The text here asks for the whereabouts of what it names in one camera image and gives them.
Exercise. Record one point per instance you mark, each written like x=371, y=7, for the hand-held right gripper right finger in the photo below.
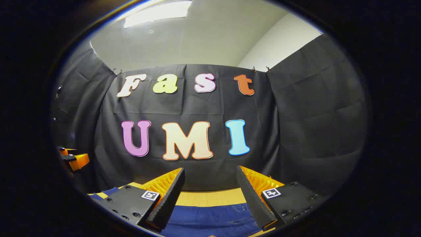
x=253, y=200

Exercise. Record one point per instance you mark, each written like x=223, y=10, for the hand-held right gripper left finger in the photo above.
x=171, y=197

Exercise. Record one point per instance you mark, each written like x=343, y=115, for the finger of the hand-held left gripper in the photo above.
x=79, y=162
x=67, y=151

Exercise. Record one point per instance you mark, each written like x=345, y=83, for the blue denim jeans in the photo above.
x=210, y=220

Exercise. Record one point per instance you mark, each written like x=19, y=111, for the black backdrop cloth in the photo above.
x=197, y=105

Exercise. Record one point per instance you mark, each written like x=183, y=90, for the white ceiling light panel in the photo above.
x=158, y=13

